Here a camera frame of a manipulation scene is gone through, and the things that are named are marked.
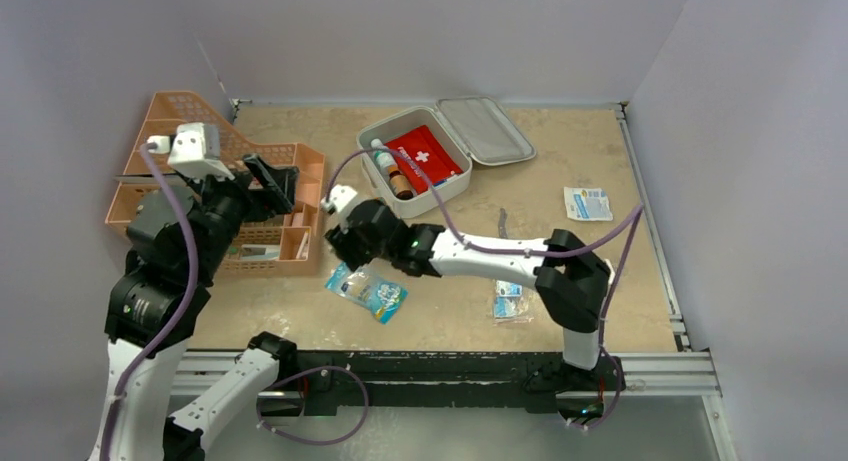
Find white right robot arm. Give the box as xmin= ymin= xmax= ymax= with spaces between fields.
xmin=321 ymin=197 xmax=614 ymax=388

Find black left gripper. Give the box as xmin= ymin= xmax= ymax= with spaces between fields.
xmin=184 ymin=150 xmax=297 ymax=277

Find clear wipe packets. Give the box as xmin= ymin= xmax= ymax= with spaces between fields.
xmin=492 ymin=280 xmax=532 ymax=324

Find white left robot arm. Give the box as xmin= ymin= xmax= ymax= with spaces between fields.
xmin=91 ymin=154 xmax=299 ymax=460

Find grey medicine kit box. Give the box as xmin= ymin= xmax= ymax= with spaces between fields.
xmin=356 ymin=96 xmax=537 ymax=219

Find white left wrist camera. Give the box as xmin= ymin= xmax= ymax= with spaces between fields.
xmin=147 ymin=122 xmax=234 ymax=180

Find orange plastic file rack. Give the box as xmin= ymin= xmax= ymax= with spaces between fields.
xmin=105 ymin=91 xmax=324 ymax=286

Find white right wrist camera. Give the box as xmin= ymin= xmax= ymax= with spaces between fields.
xmin=320 ymin=184 xmax=361 ymax=218

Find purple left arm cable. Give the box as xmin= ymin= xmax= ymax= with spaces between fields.
xmin=99 ymin=143 xmax=200 ymax=461

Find blue cotton swab bag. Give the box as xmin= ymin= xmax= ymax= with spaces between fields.
xmin=325 ymin=262 xmax=408 ymax=324

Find grey folder in rack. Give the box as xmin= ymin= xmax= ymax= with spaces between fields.
xmin=114 ymin=173 xmax=185 ymax=185

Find red first aid pouch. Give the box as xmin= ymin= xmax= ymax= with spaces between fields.
xmin=386 ymin=125 xmax=463 ymax=194

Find white green-label bottle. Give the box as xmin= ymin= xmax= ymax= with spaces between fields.
xmin=370 ymin=138 xmax=397 ymax=176

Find black handled scissors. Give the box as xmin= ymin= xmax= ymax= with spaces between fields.
xmin=497 ymin=208 xmax=508 ymax=239

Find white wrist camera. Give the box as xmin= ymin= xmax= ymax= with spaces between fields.
xmin=147 ymin=122 xmax=234 ymax=180
xmin=320 ymin=184 xmax=361 ymax=218

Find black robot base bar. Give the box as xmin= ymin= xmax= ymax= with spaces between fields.
xmin=259 ymin=350 xmax=626 ymax=420

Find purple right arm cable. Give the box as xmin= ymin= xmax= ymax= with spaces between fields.
xmin=323 ymin=146 xmax=645 ymax=433

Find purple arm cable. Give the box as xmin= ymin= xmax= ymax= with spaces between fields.
xmin=323 ymin=146 xmax=645 ymax=433
xmin=99 ymin=143 xmax=200 ymax=461

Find brown orange-capped bottle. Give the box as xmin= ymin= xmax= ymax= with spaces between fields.
xmin=388 ymin=169 xmax=416 ymax=200

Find blue white gauze packet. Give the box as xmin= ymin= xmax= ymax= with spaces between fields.
xmin=563 ymin=187 xmax=614 ymax=222

